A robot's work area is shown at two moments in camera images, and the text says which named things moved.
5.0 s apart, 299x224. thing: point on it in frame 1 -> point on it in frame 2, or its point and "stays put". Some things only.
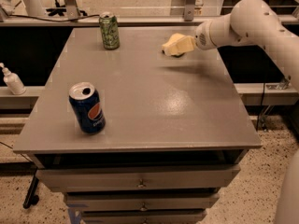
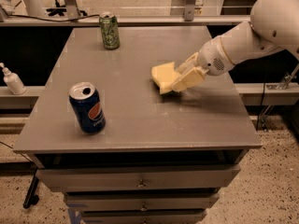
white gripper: (202, 40) -> (212, 58)
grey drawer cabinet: (176, 130) stays put
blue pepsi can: (86, 102) stays put
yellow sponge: (177, 45) -> (163, 75)
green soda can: (110, 32) stays put
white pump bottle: (13, 81) stays put
